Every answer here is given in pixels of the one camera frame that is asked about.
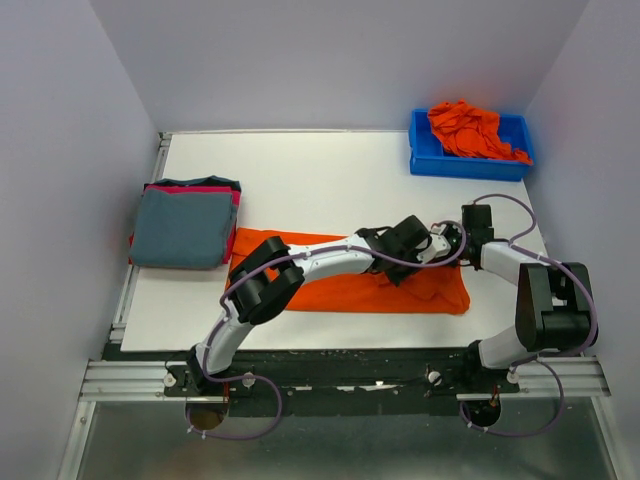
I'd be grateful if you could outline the orange t shirt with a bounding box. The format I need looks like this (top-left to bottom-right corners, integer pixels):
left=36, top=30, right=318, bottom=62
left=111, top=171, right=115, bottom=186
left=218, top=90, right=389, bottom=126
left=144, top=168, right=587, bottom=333
left=225, top=228, right=471, bottom=315
left=427, top=99, right=533, bottom=166

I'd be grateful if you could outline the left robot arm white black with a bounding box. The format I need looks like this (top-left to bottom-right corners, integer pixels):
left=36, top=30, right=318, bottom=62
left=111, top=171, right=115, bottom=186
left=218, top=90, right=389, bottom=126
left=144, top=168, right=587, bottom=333
left=187, top=216, right=450, bottom=395

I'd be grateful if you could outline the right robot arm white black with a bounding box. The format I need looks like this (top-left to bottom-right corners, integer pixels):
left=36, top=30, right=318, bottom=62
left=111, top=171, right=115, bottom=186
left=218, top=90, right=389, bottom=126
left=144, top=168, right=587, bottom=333
left=459, top=203, right=598, bottom=392

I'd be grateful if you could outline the blue plastic bin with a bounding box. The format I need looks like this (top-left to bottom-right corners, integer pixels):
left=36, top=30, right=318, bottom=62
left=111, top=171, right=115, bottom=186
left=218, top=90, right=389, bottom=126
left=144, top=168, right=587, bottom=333
left=408, top=109, right=535, bottom=182

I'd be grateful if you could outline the crumpled orange t shirt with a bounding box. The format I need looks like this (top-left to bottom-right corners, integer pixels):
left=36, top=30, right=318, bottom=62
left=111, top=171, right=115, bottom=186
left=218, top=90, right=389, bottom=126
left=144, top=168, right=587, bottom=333
left=427, top=99, right=533, bottom=166

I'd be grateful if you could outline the folded dark teal t shirt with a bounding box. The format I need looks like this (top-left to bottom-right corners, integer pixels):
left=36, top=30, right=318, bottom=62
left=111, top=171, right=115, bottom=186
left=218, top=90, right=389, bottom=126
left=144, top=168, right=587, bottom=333
left=144, top=175, right=242, bottom=192

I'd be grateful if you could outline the folded grey-blue t shirt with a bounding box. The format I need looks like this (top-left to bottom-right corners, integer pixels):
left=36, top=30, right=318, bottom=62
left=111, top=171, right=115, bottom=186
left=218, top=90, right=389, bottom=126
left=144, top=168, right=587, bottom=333
left=128, top=192, right=235, bottom=271

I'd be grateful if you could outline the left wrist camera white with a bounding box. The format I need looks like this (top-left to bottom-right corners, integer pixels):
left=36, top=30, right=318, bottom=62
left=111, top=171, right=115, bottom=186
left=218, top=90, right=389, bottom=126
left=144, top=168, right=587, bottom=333
left=417, top=225, right=452, bottom=264

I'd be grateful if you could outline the black mounting base rail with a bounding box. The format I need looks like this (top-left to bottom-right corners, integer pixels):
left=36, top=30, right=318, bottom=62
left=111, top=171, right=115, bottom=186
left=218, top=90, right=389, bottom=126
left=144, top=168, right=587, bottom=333
left=102, top=344, right=584, bottom=419

